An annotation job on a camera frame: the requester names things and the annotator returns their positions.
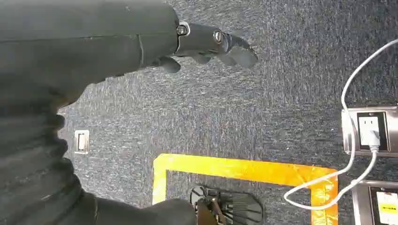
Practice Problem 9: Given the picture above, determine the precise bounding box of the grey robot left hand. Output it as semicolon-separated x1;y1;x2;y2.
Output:
0;0;259;225

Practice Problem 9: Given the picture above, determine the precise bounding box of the small metal floor plate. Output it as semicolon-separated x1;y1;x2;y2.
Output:
74;129;90;155

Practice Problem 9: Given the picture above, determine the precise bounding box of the ribbed grey left arm sleeve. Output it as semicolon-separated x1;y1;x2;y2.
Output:
0;102;98;225

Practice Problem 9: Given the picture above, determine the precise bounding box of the yellow floor tape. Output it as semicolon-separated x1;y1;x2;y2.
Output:
152;153;339;225

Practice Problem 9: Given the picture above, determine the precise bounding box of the black robot foot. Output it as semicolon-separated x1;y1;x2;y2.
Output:
189;185;264;225

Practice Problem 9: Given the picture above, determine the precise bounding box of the steel floor socket box labelled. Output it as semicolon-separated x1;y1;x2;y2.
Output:
351;180;398;225

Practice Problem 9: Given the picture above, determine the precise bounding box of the white and yellow label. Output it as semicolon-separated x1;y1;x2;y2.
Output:
375;191;398;225

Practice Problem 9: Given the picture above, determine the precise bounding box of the white power cable with plug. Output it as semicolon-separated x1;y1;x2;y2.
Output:
283;38;398;211

